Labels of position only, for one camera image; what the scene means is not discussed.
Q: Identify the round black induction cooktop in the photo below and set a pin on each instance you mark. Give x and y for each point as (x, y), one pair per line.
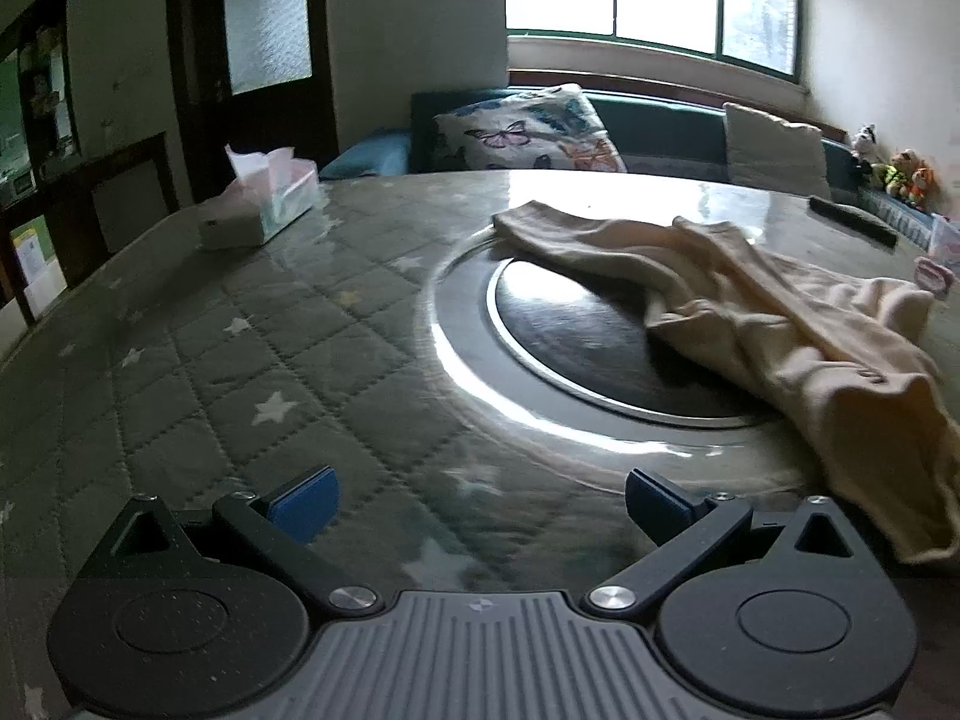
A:
(570, 330)

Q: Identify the black remote control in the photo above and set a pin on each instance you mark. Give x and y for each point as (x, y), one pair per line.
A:
(851, 216)

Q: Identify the dark door with frosted glass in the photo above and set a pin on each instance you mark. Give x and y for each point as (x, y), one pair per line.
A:
(202, 90)

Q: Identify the beige pillow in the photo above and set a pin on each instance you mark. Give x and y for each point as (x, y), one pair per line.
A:
(776, 150)

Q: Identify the tissue box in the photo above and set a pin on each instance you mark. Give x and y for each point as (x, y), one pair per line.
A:
(255, 210)

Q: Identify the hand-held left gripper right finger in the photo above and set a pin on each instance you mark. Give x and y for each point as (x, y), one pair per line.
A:
(660, 514)

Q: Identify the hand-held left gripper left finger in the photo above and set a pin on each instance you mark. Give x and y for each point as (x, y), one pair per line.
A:
(304, 510)

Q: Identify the clear plastic container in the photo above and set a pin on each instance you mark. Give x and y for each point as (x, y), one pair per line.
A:
(946, 238)

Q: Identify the blue cushion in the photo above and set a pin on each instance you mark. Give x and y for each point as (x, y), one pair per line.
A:
(367, 157)

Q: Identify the black and white plush toy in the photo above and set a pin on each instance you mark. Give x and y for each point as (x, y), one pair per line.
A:
(865, 150)

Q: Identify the cream shirt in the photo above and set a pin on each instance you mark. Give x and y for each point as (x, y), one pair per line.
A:
(750, 292)

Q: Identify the orange plush toy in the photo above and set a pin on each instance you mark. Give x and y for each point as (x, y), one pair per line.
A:
(924, 187)

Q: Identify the pink hair clip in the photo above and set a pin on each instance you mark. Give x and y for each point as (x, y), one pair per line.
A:
(934, 274)

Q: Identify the teal sofa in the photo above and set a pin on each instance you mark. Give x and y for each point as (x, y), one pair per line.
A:
(667, 127)

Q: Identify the dark wooden cabinet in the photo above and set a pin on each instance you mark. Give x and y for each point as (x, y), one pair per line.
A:
(45, 165)

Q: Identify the butterfly print pillow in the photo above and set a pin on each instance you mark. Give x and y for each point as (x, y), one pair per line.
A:
(525, 131)

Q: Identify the yellow green plush toy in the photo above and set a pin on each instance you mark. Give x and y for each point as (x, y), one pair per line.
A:
(898, 174)

